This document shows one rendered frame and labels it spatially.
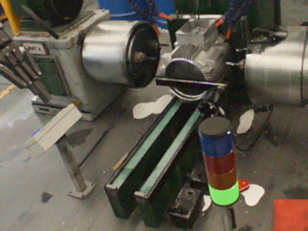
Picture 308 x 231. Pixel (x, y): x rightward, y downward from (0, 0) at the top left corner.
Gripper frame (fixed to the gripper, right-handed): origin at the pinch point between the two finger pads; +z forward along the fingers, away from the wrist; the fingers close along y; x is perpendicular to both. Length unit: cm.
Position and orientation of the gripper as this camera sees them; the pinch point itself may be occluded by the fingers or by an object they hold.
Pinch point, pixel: (41, 92)
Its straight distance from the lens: 119.0
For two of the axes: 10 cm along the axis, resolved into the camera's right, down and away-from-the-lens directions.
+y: 3.9, -5.3, 7.5
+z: 6.1, 7.6, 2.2
